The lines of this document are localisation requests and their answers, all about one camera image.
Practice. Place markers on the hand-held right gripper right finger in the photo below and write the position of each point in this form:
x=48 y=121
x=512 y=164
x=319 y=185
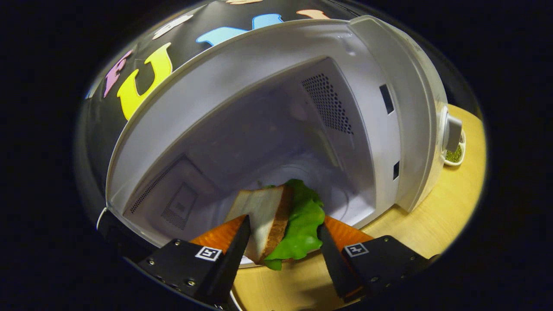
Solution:
x=335 y=259

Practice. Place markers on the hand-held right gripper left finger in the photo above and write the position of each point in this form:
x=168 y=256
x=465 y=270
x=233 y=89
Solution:
x=235 y=255

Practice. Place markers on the lettuce sandwich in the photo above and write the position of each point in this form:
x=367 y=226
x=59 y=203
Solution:
x=263 y=216

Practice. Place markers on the white microwave oven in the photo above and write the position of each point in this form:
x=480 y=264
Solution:
x=259 y=86

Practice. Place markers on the white divided dish of beans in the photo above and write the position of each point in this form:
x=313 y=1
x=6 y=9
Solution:
x=454 y=154

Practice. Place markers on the black backdrop cloth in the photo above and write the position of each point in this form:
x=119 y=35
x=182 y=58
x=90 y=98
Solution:
x=99 y=125

